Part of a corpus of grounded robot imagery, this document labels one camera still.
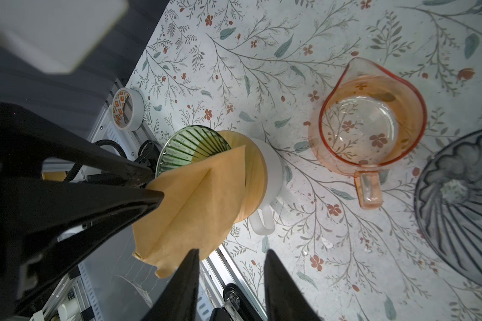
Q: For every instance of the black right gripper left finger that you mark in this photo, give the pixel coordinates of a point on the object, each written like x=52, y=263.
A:
x=179, y=299

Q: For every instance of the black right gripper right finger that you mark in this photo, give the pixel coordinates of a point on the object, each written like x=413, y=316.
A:
x=284, y=300

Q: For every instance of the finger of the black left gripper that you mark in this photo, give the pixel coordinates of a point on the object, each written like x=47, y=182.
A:
x=27, y=140
x=47, y=228

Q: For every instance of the frosted glass carafe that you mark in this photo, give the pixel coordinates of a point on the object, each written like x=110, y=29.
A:
x=261, y=220

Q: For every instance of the green glass dripper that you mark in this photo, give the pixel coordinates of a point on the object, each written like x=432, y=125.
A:
x=190, y=145

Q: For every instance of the orange glass pitcher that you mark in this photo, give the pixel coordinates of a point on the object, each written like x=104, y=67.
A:
x=370, y=121

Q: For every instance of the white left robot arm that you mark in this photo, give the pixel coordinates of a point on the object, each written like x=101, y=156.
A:
x=61, y=57

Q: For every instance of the grey glass dripper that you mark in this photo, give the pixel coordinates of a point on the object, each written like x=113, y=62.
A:
x=448, y=205

